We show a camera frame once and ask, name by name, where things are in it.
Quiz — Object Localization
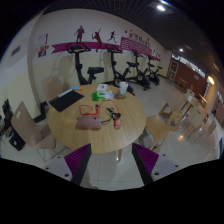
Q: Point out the red charging cable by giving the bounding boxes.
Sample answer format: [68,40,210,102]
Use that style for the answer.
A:
[78,99,121,121]

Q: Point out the white purple wall poster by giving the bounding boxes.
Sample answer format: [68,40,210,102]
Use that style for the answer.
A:
[37,33,50,58]

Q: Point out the black mouse pad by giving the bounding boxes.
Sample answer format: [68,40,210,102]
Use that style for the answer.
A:
[48,89,85,113]

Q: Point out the framed wall board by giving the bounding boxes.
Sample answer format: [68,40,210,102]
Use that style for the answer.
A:
[169,59,179,81]

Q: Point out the black rack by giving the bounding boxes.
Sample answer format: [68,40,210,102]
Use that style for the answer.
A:
[0,98,16,134]

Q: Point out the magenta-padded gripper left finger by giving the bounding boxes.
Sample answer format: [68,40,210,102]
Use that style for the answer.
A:
[41,143,93,186]

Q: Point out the green wet wipes pack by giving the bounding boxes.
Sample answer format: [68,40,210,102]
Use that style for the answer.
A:
[91,90,115,102]

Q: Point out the ceiling lights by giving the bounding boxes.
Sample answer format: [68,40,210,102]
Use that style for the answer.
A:
[156,3,216,84]

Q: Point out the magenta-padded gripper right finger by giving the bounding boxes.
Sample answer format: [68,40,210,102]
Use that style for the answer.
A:
[131,142,183,186]

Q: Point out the black exercise bikes row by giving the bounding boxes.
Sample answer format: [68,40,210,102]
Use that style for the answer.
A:
[65,41,165,92]

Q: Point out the white plastic cup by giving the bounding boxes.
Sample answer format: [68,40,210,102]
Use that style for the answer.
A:
[118,81,129,96]

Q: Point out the grey wall sign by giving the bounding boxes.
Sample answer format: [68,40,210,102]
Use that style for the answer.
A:
[10,45,22,57]

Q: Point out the black bag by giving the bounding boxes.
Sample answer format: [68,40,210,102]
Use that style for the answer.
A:
[8,133,27,152]

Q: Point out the light wooden chair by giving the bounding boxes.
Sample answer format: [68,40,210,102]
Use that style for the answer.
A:
[144,102,184,151]
[10,100,58,149]

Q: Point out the black coiled cable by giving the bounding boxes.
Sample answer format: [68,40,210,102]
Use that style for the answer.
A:
[99,106,122,125]

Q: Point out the magenta wall banner decal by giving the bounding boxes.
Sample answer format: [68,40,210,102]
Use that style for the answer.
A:
[49,24,162,62]

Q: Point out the small white box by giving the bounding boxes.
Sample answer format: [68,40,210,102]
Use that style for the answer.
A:
[95,83,109,93]

